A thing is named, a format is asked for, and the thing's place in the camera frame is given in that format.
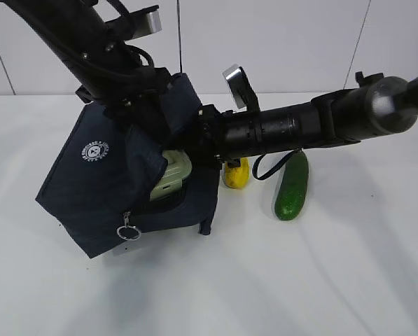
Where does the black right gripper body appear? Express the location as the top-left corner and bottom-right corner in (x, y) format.
(187, 104), (224, 168)

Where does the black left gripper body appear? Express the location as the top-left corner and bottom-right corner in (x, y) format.
(75, 64), (172, 107)

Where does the glass container with green lid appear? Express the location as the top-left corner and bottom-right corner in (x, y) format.
(150, 150), (193, 201)

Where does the navy blue lunch bag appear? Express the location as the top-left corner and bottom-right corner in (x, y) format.
(35, 72), (219, 260)

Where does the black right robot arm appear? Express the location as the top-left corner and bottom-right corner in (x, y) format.
(186, 71), (418, 162)

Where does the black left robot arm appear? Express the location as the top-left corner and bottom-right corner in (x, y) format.
(0, 1), (172, 117)

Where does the green cucumber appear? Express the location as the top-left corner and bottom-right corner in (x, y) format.
(274, 151), (309, 221)

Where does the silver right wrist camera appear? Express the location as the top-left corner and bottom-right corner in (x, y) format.
(223, 64), (260, 112)

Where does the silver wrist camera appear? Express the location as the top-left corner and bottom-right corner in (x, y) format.
(105, 1), (162, 41)
(223, 64), (260, 112)

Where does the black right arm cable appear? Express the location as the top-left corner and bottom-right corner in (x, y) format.
(252, 148), (302, 181)

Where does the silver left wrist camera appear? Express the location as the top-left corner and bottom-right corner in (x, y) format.
(105, 1), (162, 41)

